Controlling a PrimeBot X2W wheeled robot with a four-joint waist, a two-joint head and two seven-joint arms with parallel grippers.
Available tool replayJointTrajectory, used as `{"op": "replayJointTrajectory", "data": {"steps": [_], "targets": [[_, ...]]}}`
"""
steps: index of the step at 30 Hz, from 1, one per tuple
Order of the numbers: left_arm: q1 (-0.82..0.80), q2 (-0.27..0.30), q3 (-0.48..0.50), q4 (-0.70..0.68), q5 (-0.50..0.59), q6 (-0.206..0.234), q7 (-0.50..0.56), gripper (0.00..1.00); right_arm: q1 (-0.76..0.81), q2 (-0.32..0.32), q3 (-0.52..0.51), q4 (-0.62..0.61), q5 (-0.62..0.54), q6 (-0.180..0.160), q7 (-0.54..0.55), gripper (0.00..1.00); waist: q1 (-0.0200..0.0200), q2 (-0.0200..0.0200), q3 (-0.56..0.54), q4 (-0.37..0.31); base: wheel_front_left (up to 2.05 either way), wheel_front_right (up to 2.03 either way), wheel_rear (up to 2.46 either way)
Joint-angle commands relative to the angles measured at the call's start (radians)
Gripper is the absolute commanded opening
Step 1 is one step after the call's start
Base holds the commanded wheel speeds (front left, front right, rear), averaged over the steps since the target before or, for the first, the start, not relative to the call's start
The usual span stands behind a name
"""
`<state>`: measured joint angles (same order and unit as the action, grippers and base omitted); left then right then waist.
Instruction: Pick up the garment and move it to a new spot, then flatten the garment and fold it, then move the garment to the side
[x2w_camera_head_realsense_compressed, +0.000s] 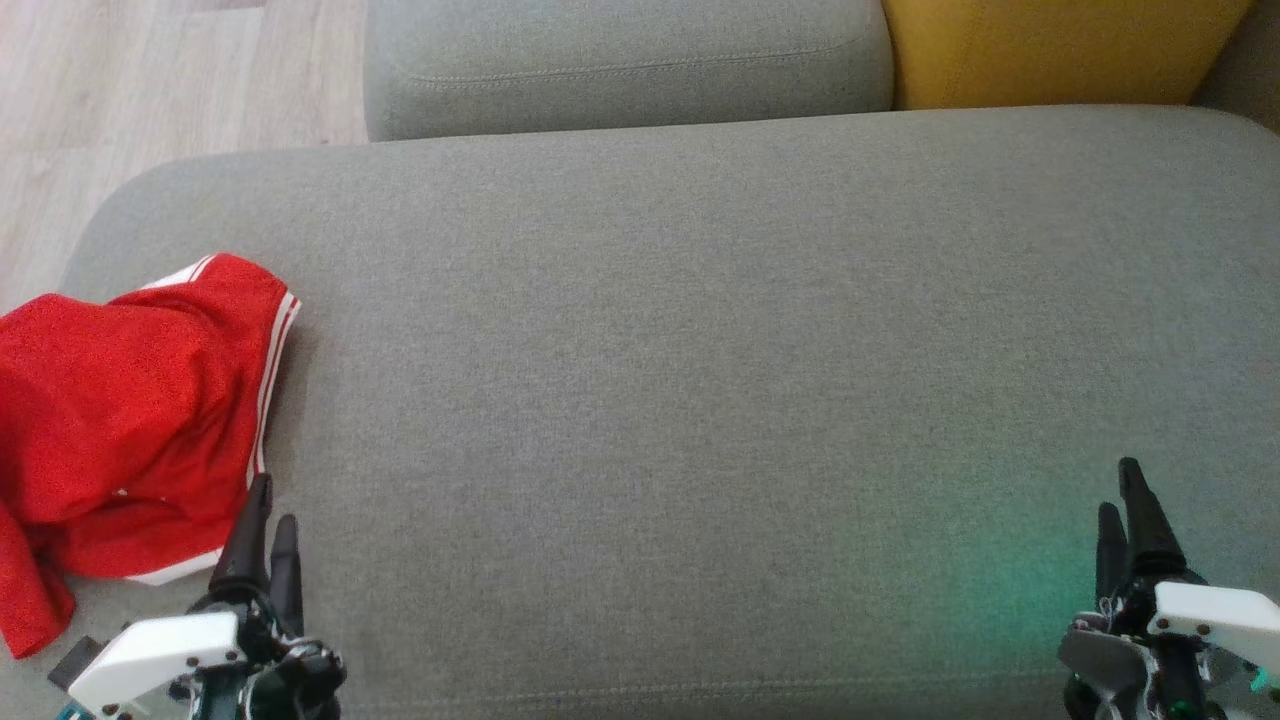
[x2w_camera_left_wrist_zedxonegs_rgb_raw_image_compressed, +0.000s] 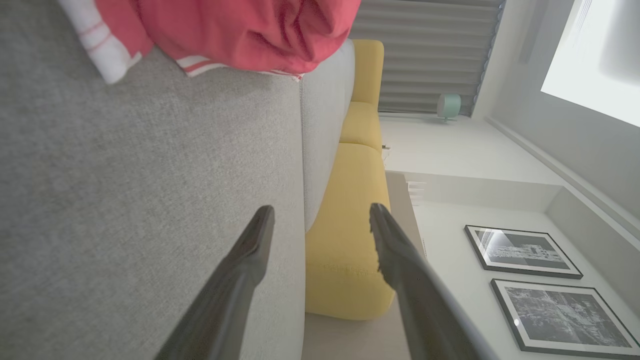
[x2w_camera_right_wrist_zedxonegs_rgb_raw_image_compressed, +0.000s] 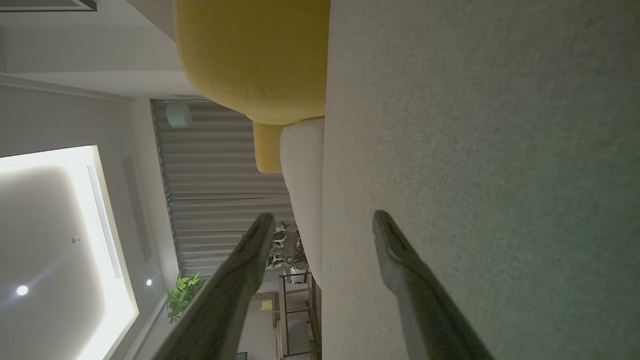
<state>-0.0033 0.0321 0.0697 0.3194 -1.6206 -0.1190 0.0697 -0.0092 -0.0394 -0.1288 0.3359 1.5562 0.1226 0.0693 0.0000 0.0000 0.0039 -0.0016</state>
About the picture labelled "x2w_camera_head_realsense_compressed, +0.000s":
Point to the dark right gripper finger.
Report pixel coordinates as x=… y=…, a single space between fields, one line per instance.
x=1148 y=530
x=1110 y=555

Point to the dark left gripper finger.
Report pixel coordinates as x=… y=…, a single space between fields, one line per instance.
x=287 y=570
x=248 y=540

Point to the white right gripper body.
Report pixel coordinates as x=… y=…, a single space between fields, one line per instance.
x=1220 y=620

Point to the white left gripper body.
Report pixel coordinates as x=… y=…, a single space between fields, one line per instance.
x=160 y=650

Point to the red jersey with white sleeves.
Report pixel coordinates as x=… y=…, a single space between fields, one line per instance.
x=130 y=400

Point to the large grey sofa seat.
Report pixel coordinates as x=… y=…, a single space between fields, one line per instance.
x=700 y=400

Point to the grey sofa backrest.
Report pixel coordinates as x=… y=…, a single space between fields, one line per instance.
x=1245 y=60

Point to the yellow sofa back cushion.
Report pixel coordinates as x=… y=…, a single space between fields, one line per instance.
x=1050 y=50

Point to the grey sofa seat cushion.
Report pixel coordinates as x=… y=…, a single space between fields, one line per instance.
x=620 y=60

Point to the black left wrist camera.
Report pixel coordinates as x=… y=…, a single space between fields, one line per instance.
x=75 y=662

